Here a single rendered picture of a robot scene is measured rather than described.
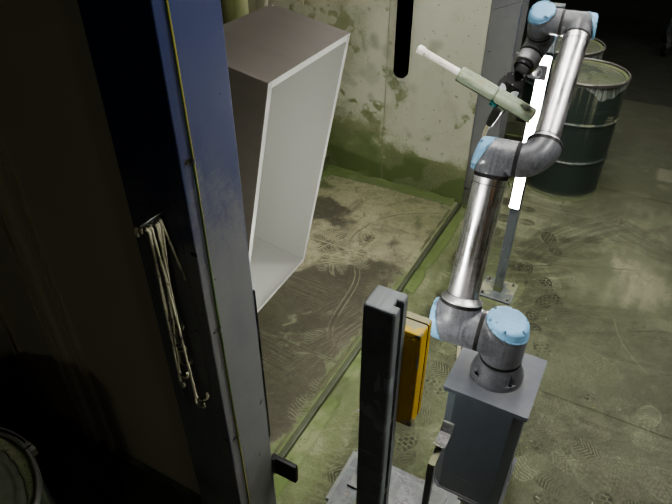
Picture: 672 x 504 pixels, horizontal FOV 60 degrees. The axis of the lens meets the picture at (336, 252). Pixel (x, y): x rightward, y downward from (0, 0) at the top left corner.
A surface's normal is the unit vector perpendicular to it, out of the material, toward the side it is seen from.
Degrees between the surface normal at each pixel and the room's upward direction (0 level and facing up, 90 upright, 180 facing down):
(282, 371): 0
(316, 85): 90
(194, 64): 90
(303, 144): 90
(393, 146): 90
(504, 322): 5
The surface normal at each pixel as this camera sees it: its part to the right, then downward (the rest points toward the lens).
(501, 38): -0.47, 0.52
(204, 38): 0.88, 0.29
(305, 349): 0.00, -0.81
